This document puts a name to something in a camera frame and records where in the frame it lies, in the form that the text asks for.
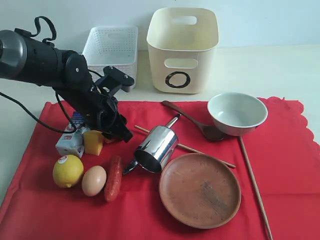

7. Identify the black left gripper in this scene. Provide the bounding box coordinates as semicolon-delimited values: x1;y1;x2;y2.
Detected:
56;88;133;143

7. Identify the orange fried chicken nugget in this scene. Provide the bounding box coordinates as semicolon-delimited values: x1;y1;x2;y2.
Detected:
104;137;116;144

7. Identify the yellow cheese wedge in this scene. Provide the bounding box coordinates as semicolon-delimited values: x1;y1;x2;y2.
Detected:
83;130;104;156

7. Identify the blue white milk carton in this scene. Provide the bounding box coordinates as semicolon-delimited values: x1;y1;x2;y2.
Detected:
55;111;90;158

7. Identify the brown egg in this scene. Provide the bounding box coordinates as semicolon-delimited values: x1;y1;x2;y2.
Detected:
81;165;107;197

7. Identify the red sausage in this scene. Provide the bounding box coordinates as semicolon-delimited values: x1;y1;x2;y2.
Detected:
104;155;124;203

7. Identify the yellow lemon with sticker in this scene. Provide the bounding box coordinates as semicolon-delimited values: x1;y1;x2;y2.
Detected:
52;154;84;188

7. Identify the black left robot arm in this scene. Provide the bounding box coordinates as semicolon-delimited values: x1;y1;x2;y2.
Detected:
0;30;134;142

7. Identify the table knife steel blade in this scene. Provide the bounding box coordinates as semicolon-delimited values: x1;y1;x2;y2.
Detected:
122;113;182;176

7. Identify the stainless steel cup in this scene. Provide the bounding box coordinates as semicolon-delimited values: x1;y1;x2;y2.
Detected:
134;125;180;174

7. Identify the wooden chopstick under cup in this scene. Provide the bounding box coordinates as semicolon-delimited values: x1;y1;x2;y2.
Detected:
134;125;236;169

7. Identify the red cloth table mat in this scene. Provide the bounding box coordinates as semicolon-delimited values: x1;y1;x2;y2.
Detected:
0;97;320;240

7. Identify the white perforated plastic basket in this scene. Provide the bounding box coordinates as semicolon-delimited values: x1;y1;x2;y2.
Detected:
82;26;138;80

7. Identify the brown wooden spoon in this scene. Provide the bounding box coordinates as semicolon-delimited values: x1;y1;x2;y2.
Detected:
161;100;226;142

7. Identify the brown clay plate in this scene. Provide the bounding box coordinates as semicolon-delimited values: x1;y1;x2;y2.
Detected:
158;153;241;229

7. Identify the cream plastic bin black circle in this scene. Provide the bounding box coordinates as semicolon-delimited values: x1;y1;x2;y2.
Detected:
146;7;219;94

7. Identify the white ceramic bowl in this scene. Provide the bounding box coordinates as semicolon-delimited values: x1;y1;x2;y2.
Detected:
207;92;268;137

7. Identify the wooden chopstick right side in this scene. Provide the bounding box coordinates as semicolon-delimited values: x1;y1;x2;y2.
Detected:
238;136;274;240

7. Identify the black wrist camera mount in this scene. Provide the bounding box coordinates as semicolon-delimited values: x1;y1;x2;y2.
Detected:
95;66;135;97

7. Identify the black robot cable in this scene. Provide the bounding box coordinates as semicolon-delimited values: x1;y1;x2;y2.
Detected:
0;15;78;134

